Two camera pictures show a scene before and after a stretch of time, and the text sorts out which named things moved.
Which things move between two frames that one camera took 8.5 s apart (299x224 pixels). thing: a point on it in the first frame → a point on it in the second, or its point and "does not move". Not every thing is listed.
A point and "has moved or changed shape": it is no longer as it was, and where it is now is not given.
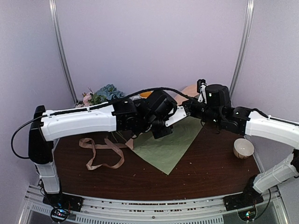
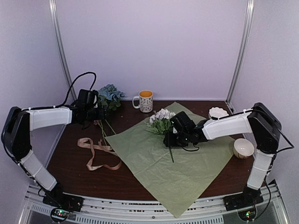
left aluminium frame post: x=53 y=4 does not move
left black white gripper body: x=154 y=126 → x=90 y=115
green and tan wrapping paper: x=164 y=153 has moved or changed shape
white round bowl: x=243 y=148 does not move
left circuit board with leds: x=59 y=214 does not move
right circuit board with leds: x=248 y=214 does not move
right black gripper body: x=209 y=114 → x=182 y=140
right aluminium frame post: x=248 y=24 does not move
